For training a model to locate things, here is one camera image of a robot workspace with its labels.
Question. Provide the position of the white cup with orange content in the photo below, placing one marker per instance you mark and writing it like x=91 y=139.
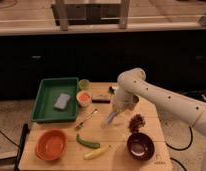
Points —
x=83 y=98

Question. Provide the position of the blue sponge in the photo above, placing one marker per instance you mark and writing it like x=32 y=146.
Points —
x=62 y=101

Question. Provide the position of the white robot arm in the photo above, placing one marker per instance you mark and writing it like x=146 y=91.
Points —
x=132 y=83

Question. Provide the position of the yellow banana toy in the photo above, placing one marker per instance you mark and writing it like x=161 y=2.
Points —
x=96 y=153

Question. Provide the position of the red bowl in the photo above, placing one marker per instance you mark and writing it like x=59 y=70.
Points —
x=51 y=145

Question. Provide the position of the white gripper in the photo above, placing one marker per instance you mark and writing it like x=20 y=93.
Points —
x=123 y=100

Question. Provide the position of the dark purple bowl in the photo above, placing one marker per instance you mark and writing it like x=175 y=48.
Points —
x=140 y=146

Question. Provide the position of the black rectangular block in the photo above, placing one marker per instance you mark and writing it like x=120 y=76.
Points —
x=101 y=99

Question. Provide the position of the metal fork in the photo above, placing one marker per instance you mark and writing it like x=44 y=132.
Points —
x=80 y=125

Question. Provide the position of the wooden chair frame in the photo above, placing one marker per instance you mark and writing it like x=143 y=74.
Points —
x=90 y=12

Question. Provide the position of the green plastic tray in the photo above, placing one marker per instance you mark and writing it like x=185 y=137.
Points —
x=49 y=91

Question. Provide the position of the green chili pepper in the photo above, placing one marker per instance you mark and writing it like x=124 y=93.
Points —
x=89 y=144

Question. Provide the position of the small green cup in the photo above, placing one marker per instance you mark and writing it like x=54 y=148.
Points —
x=84 y=84

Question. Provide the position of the dark object on floor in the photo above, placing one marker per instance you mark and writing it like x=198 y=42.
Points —
x=198 y=95

